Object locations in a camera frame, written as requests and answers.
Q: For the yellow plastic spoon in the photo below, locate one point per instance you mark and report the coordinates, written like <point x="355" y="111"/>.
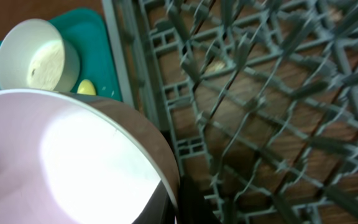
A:
<point x="86" y="87"/>

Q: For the pink bowl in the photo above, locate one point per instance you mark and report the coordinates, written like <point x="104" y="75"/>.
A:
<point x="79" y="159"/>

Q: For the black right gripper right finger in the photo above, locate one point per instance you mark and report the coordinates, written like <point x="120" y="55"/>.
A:
<point x="193" y="208"/>

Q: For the white bowl with rice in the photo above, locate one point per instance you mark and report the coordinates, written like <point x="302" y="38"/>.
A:
<point x="35" y="55"/>

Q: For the teal plastic tray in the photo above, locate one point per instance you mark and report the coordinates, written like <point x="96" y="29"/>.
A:
<point x="86" y="31"/>

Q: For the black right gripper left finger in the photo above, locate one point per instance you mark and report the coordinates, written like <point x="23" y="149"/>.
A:
<point x="159" y="209"/>

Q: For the grey dish rack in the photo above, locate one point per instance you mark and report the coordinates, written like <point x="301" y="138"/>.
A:
<point x="259" y="99"/>

